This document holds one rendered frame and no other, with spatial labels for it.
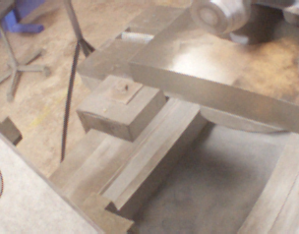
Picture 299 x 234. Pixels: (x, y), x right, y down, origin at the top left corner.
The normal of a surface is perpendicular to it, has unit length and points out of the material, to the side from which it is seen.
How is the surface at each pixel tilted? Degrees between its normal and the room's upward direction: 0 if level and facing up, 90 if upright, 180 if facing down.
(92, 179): 0
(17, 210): 41
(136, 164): 48
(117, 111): 0
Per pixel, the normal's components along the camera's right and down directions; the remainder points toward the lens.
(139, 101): -0.24, -0.73
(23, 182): 0.30, -0.43
